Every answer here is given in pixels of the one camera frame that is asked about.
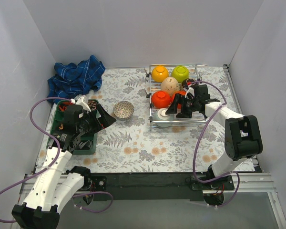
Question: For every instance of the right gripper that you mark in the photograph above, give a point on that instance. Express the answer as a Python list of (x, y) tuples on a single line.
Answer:
[(185, 106)]

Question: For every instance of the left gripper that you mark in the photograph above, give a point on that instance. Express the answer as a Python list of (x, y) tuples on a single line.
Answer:
[(95, 118)]

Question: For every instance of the orange bowl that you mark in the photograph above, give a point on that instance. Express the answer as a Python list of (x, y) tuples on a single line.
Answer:
[(161, 99), (178, 92)]

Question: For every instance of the brown floral pattern bowl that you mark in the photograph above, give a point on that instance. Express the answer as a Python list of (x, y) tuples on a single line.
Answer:
[(123, 110)]

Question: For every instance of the light teal bowl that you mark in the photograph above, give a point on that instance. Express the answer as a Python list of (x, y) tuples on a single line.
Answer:
[(161, 115)]

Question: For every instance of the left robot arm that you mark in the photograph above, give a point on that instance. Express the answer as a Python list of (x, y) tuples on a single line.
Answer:
[(42, 207)]

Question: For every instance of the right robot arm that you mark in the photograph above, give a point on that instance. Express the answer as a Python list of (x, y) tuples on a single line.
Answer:
[(242, 135)]

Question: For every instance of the black gold rimmed bowl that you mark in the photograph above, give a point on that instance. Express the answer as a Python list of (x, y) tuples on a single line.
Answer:
[(186, 83)]

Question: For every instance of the cream bird pattern bowl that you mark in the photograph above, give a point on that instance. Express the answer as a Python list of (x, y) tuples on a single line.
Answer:
[(170, 85)]

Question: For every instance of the lime green bowl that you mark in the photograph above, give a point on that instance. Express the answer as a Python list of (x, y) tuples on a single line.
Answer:
[(180, 73)]

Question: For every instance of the yellow bowl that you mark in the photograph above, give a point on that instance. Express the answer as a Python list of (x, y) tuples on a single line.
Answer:
[(159, 73)]

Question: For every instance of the green compartment organizer tray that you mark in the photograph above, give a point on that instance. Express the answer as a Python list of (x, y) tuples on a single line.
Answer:
[(87, 145)]

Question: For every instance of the blue plaid cloth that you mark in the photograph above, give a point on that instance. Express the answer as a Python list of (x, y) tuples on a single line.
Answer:
[(72, 79)]

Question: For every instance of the black base bar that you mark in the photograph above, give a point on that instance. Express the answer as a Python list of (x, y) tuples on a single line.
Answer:
[(150, 186)]

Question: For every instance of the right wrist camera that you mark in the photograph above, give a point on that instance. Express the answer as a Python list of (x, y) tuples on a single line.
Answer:
[(189, 91)]

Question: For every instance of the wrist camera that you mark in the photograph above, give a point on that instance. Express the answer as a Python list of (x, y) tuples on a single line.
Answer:
[(189, 91), (82, 101)]

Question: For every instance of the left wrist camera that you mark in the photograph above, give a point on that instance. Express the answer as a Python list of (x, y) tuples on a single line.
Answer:
[(82, 101)]

